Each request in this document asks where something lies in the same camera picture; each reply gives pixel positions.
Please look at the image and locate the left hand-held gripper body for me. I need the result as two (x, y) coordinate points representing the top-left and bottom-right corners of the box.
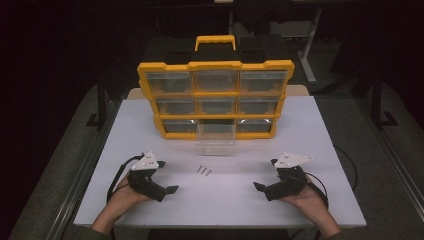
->
(126, 150), (168, 203)

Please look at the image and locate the black metal stand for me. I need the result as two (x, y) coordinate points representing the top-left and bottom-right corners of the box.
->
(370, 64), (400, 130)
(85, 71), (112, 132)

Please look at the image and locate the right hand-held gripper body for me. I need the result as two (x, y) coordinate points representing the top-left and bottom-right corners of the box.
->
(264, 152), (315, 202)

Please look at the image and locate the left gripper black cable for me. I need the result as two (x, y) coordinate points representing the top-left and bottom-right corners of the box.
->
(105, 153), (146, 204)

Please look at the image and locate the aluminium rail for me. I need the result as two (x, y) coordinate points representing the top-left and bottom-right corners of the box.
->
(44, 99), (123, 240)
(354, 98), (424, 213)

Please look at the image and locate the white desk frame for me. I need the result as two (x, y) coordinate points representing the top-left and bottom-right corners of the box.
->
(269, 8), (324, 85)

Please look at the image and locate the person's left hand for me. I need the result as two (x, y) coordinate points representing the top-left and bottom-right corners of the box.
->
(108, 171), (152, 218)

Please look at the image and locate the thin black cable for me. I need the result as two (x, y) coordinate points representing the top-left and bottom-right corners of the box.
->
(333, 145), (359, 194)

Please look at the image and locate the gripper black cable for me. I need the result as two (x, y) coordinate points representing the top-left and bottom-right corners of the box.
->
(105, 153), (146, 204)
(304, 171), (330, 210)

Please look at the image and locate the yellow and black drawer organizer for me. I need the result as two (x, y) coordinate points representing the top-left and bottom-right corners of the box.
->
(137, 34), (296, 141)

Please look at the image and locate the beige wooden board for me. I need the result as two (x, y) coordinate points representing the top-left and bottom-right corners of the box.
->
(127, 84), (311, 100)

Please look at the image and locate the person's right hand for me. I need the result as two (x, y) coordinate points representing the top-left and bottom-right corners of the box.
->
(279, 175), (330, 218)

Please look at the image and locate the clear plastic drawer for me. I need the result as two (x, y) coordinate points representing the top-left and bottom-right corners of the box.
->
(194, 119), (237, 157)

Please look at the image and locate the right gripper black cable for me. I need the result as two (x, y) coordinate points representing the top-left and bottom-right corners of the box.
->
(304, 171), (330, 210)

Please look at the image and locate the grid of clear organizer bins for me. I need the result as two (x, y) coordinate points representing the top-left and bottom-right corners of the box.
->
(145, 70), (288, 134)

